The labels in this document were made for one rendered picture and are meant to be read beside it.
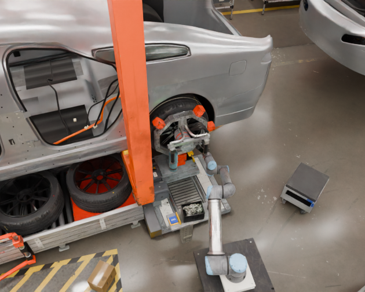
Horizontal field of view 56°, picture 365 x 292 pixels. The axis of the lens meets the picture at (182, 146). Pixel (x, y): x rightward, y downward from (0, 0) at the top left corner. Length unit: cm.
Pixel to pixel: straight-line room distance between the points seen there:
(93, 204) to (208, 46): 183
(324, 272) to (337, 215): 71
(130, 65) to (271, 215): 251
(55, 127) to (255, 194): 232
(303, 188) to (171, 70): 191
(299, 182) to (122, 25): 264
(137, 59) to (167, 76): 87
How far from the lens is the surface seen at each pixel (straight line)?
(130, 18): 200
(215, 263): 297
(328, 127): 518
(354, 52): 477
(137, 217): 364
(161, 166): 395
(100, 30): 284
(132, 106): 235
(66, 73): 441
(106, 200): 343
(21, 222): 351
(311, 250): 394
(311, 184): 396
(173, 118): 319
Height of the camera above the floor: 334
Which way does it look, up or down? 49 degrees down
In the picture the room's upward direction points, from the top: 2 degrees clockwise
